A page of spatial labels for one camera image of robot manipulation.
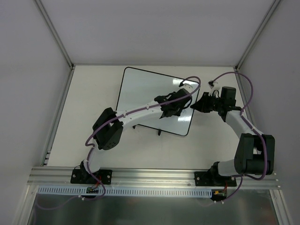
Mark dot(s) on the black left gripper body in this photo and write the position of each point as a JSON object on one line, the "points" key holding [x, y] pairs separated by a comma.
{"points": [[171, 108]]}

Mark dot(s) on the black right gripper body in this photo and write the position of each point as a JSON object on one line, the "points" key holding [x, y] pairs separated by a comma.
{"points": [[206, 103]]}

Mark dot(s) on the white whiteboard with black frame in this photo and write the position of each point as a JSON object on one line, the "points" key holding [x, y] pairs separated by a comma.
{"points": [[139, 87]]}

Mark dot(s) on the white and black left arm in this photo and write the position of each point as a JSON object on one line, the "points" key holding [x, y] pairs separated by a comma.
{"points": [[108, 128]]}

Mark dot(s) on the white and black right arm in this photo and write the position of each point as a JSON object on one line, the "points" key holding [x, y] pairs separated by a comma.
{"points": [[254, 156]]}

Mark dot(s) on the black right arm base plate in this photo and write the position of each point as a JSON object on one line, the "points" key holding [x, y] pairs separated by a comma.
{"points": [[207, 179]]}

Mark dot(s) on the aluminium mounting rail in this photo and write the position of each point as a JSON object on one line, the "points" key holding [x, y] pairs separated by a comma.
{"points": [[144, 178]]}

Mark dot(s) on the white slotted cable duct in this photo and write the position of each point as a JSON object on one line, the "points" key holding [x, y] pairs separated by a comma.
{"points": [[126, 191]]}

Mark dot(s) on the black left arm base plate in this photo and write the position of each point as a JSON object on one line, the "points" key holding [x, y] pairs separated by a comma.
{"points": [[91, 177]]}

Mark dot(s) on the right aluminium frame post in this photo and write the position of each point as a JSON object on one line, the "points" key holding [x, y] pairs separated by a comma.
{"points": [[259, 30]]}

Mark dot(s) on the aluminium frame post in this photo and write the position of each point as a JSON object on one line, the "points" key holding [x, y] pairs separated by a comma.
{"points": [[41, 8], [259, 30]]}

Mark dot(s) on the left aluminium frame post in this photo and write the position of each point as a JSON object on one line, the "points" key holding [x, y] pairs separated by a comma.
{"points": [[41, 8]]}

